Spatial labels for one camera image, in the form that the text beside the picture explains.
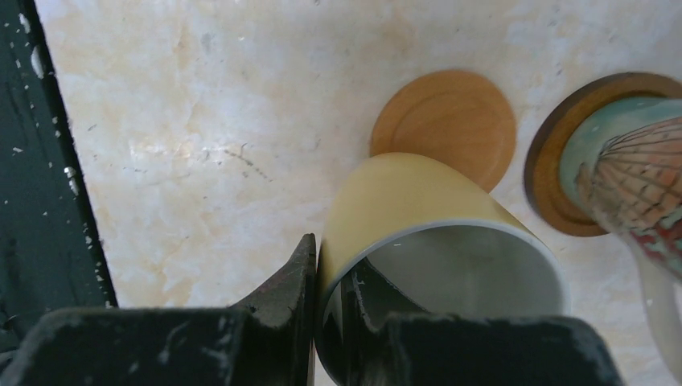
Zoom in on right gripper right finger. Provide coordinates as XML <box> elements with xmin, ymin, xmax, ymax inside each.
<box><xmin>341</xmin><ymin>261</ymin><xmax>622</xmax><ymax>385</ymax></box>

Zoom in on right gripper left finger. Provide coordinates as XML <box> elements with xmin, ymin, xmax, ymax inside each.
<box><xmin>1</xmin><ymin>234</ymin><xmax>316</xmax><ymax>385</ymax></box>

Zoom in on cream cup front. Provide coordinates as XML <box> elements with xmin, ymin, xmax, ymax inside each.
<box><xmin>314</xmin><ymin>153</ymin><xmax>571</xmax><ymax>384</ymax></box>

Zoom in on cream cup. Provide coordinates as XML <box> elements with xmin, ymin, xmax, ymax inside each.
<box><xmin>314</xmin><ymin>153</ymin><xmax>571</xmax><ymax>384</ymax></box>
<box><xmin>558</xmin><ymin>96</ymin><xmax>681</xmax><ymax>381</ymax></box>

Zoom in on light brown wooden coaster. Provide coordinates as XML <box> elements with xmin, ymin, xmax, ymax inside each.
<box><xmin>369</xmin><ymin>69</ymin><xmax>517</xmax><ymax>192</ymax></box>

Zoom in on dark brown wooden saucer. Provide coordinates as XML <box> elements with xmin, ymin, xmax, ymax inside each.
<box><xmin>524</xmin><ymin>72</ymin><xmax>681</xmax><ymax>237</ymax></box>

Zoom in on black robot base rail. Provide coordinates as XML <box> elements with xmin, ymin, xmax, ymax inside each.
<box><xmin>1</xmin><ymin>1</ymin><xmax>117</xmax><ymax>366</ymax></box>

